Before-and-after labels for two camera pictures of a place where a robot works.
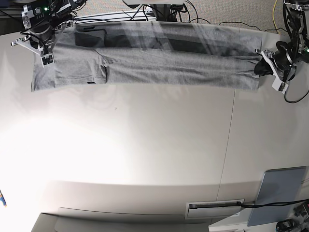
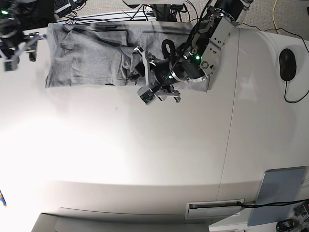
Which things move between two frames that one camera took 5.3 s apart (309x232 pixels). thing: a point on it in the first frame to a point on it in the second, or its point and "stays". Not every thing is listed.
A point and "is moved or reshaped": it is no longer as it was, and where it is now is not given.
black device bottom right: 287,225 stays
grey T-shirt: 150,56 is moved or reshaped
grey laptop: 278,185 stays
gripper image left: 42,37 to 10,43
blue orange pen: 2,198 stays
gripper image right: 284,65 to 163,76
